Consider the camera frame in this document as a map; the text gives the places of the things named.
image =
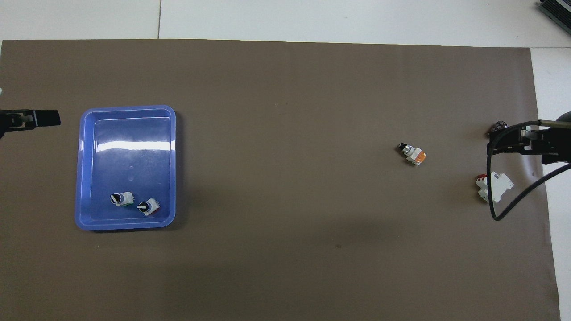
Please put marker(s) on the selector switch green base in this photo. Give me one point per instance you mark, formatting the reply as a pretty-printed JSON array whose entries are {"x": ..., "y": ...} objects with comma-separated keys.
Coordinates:
[{"x": 121, "y": 199}]

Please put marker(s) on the white circuit breaker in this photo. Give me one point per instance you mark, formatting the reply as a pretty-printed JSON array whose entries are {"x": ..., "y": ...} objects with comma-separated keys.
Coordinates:
[{"x": 502, "y": 185}]

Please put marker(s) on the blue plastic tray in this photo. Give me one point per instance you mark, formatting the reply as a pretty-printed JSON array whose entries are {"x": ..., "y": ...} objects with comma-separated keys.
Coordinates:
[{"x": 127, "y": 165}]

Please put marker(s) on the grey finned metal device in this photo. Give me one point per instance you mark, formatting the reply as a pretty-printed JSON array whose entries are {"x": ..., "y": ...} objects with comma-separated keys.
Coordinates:
[{"x": 557, "y": 11}]

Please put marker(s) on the brown table mat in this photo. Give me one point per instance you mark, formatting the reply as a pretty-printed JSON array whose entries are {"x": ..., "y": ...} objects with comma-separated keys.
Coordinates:
[{"x": 285, "y": 133}]

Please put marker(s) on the selector switch orange base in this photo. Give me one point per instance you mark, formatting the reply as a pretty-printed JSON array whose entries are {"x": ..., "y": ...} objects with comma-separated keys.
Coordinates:
[{"x": 414, "y": 154}]

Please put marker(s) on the selector switch red base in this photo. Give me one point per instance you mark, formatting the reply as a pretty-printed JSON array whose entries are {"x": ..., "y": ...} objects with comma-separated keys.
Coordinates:
[{"x": 149, "y": 207}]

